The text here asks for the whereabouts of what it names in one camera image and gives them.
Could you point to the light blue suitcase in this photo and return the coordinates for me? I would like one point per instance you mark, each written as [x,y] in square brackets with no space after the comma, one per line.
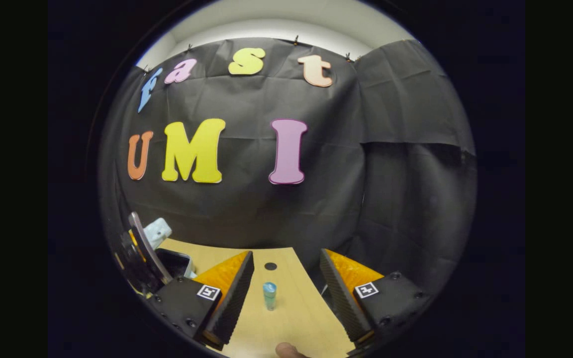
[157,231]

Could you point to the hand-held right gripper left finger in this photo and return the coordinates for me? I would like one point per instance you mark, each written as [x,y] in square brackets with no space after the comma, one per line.
[234,303]

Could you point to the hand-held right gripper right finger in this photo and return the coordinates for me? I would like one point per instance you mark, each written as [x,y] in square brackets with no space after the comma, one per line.
[346,303]

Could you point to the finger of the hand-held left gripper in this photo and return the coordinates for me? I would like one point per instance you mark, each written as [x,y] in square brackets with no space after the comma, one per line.
[137,271]

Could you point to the black backdrop cloth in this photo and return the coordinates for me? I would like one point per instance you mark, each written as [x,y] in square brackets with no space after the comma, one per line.
[316,209]

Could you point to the blue capped clear bottle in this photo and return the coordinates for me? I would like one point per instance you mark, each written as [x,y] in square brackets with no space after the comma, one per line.
[269,296]

